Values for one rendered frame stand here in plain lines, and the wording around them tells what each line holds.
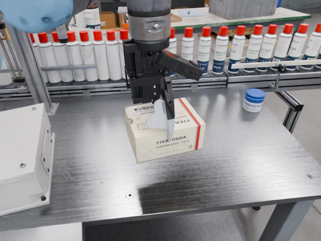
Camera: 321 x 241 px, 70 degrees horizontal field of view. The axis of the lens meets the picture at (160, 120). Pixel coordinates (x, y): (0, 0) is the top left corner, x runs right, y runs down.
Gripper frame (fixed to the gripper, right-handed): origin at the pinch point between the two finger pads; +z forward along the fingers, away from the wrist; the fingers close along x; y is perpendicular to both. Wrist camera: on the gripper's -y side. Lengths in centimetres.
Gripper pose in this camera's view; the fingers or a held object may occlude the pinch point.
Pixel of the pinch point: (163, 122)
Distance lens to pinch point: 55.0
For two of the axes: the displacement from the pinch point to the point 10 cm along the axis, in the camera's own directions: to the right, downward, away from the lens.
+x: 3.0, 5.6, -7.7
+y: -9.5, 2.0, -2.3
